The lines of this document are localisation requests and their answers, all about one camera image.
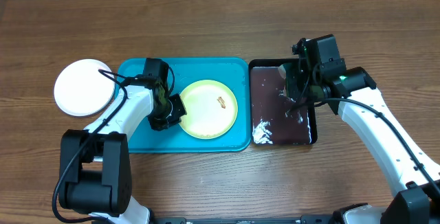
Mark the yellow plate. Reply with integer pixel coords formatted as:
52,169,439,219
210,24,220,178
180,80,239,139

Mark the pink plate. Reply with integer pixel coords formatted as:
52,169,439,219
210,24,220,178
54,59,116,117

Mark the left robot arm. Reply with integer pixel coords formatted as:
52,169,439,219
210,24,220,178
52,76,186,223

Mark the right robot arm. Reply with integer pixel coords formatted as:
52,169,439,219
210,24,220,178
280,61,439,223

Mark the green scrub sponge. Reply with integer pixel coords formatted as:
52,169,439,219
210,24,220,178
278,63,300,100

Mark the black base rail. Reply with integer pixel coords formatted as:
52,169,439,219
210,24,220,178
140,214,338,224

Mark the black water basin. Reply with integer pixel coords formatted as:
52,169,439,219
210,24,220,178
249,58,318,146

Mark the teal plastic tray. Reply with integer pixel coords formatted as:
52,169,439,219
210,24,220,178
128,57,252,153

